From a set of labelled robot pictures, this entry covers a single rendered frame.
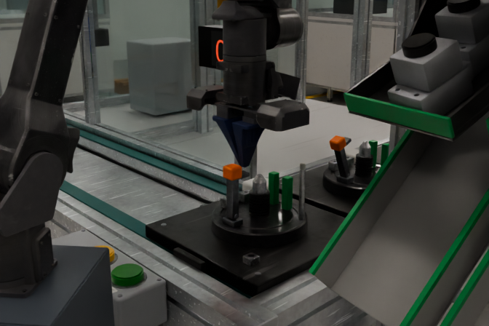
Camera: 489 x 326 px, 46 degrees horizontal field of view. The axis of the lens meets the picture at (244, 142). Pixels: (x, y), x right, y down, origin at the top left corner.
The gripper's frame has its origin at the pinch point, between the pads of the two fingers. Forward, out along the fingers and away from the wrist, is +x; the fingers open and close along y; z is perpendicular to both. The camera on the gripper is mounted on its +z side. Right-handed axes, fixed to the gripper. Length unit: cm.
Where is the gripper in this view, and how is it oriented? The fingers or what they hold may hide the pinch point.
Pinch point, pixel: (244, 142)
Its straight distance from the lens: 79.0
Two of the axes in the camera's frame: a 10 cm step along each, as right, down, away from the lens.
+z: 7.3, -1.9, 6.6
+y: -6.8, -2.1, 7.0
